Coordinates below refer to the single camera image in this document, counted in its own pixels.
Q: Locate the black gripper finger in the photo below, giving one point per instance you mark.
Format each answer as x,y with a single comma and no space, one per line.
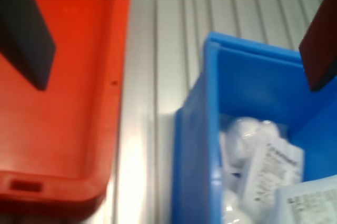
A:
21,37
321,50

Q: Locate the white printed bandage packet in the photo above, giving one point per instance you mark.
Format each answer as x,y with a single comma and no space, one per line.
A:
308,203

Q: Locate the shallow red plastic box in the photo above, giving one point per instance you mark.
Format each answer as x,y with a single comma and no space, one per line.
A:
79,76

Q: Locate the blue plastic storage bin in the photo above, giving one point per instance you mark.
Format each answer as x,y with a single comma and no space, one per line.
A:
250,82

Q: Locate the plain white bandage packet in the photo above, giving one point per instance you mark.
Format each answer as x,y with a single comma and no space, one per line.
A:
242,134

